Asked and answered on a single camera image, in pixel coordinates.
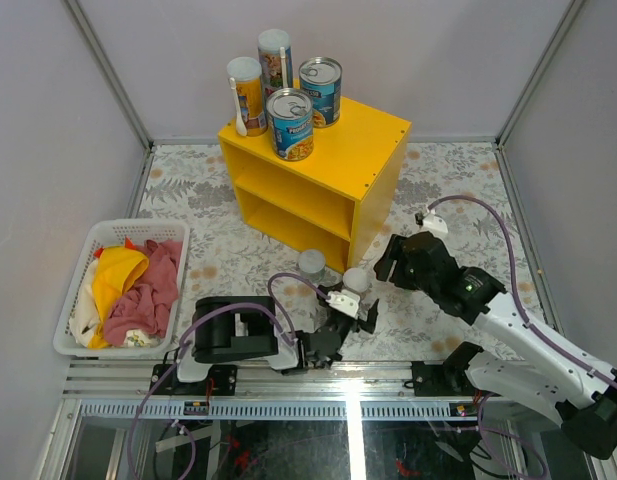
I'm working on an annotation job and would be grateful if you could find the small yellow can white lid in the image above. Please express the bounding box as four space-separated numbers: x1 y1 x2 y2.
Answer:
342 267 371 298

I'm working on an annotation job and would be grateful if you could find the blue can silver pull-tab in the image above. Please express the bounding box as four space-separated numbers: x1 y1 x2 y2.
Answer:
298 56 342 128

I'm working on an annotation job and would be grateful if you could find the tall can with white spoon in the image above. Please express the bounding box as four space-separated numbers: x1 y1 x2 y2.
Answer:
258 29 294 98

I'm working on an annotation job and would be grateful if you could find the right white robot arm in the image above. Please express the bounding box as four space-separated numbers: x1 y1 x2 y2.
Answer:
374 232 617 460

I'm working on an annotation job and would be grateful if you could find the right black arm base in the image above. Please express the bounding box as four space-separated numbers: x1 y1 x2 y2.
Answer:
410 342 484 397

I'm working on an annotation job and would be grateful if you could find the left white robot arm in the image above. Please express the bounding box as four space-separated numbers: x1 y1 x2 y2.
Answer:
172 283 381 395

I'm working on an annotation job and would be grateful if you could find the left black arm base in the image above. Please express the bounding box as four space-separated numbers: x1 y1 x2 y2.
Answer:
150 350 238 397

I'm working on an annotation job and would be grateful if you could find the short grey can clear lid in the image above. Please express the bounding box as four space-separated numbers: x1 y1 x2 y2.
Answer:
297 249 326 284

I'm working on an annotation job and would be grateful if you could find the yellow wooden shelf cabinet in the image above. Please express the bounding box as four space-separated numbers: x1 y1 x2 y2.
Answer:
218 98 412 272

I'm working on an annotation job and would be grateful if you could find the pink cloth in basket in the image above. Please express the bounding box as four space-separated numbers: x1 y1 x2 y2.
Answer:
103 240 183 348

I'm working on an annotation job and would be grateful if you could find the yellow cloth in basket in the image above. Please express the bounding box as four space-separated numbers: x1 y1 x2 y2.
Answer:
87 239 149 349

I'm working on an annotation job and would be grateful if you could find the white plastic laundry basket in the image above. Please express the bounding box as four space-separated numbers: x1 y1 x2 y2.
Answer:
53 219 190 358

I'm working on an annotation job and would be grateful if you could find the white cloth in basket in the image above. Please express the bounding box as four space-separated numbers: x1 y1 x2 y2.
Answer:
69 258 109 349

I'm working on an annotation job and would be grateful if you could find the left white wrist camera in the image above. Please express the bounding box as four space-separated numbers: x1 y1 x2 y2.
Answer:
326 289 361 319

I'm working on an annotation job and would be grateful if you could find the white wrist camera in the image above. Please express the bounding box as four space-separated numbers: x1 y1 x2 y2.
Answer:
415 211 449 239
326 289 361 319

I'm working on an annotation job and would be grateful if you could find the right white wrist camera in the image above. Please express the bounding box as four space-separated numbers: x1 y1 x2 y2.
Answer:
415 211 449 239

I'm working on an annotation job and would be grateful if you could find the aluminium front rail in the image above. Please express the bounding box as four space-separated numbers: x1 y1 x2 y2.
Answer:
63 360 482 420

